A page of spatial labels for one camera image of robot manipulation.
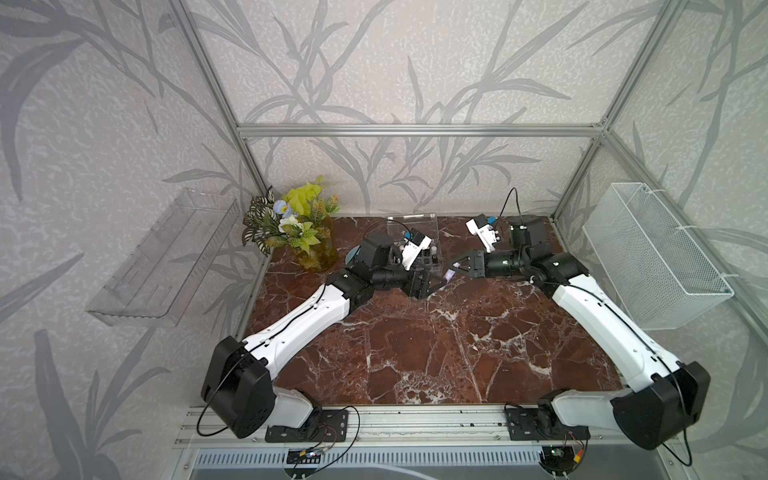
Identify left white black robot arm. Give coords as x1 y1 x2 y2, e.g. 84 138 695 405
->
201 230 446 439

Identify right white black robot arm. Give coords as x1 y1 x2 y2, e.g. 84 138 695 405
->
450 215 711 450

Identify clear acrylic lipstick organizer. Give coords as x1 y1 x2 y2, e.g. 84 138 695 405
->
387 213 443 274

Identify artificial flowers in yellow vase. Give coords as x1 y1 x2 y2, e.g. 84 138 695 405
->
241 176 339 273

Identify right electronics board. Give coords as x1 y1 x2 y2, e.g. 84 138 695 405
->
538 446 584 479

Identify electronics board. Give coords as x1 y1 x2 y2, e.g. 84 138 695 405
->
285 449 324 466
538 446 584 479

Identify left electronics board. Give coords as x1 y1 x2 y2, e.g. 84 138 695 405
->
285 449 324 466

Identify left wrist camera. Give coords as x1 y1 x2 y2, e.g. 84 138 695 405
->
401 230 432 271

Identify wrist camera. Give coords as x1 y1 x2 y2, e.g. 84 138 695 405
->
401 230 432 271
466 214 501 253

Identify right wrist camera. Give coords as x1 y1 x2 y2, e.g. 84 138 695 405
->
466 214 501 253

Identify white wire mesh basket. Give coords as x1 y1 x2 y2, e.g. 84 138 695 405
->
583 182 734 330

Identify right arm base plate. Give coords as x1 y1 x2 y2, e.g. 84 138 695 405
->
503 389 591 441

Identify aluminium front rail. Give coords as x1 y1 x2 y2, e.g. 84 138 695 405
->
173 403 679 450

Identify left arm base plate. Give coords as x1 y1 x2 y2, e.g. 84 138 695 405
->
265 390 349 444

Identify clear plastic wall shelf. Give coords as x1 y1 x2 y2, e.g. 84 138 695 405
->
86 188 240 327

